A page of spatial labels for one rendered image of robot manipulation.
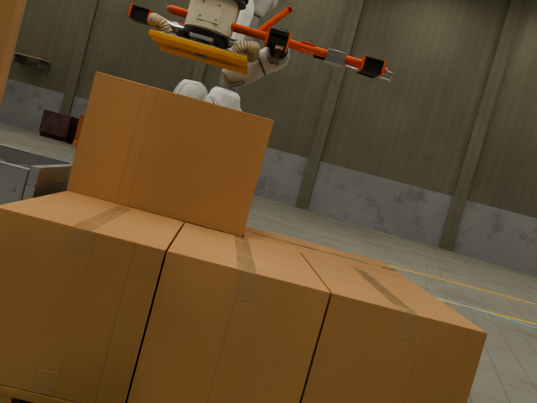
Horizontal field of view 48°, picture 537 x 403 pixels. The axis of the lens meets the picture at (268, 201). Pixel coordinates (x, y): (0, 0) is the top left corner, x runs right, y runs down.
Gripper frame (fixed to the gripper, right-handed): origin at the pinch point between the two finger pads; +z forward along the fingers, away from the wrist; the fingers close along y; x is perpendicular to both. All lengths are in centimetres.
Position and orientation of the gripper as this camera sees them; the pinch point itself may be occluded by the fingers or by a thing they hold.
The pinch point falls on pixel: (280, 40)
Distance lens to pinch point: 222.2
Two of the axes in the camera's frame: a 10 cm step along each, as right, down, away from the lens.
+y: -2.6, 9.6, 0.6
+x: -9.6, -2.6, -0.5
